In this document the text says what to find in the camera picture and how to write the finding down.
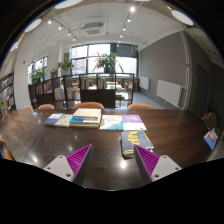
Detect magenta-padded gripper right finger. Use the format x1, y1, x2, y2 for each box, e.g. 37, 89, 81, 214
134, 143, 183, 186

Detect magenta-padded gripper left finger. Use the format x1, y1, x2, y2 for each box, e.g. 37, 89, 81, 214
43, 143, 93, 186

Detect grey towel with yellow letters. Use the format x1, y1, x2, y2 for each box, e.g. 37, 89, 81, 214
120, 129, 155, 158

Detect thin white book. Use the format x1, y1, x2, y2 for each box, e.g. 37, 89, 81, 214
53, 113, 74, 128

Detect dark blue book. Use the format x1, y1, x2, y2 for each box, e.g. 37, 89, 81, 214
43, 112, 65, 127

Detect purple and white book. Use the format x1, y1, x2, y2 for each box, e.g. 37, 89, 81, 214
121, 114, 148, 132

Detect blue and red booklet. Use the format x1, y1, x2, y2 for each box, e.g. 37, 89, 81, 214
203, 129, 219, 151

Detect thick beige book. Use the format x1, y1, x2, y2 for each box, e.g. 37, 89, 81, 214
72, 108, 102, 123

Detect large white radiator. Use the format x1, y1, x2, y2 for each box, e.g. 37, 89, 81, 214
155, 79, 184, 108

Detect dark open shelf unit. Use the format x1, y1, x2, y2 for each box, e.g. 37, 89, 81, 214
28, 73, 135, 110

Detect small white radiator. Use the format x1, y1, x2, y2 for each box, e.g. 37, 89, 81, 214
139, 76, 151, 92

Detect small potted plant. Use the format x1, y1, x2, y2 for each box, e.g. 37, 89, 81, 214
29, 67, 48, 84

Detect medium potted plant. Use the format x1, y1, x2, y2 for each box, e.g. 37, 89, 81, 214
56, 59, 75, 76

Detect large potted plant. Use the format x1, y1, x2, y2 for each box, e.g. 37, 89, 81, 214
93, 51, 118, 74

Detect ceiling air conditioner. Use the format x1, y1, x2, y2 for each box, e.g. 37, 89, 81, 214
82, 21, 106, 37

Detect round white ceiling lamps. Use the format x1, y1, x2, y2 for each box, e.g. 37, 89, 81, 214
9, 0, 194, 53

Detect ceiling spot lights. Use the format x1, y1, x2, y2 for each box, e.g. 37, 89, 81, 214
46, 4, 138, 43

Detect wall bookshelf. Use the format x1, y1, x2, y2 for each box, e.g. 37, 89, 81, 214
0, 71, 17, 116

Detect white wall pipes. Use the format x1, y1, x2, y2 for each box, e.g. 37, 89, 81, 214
181, 31, 193, 109

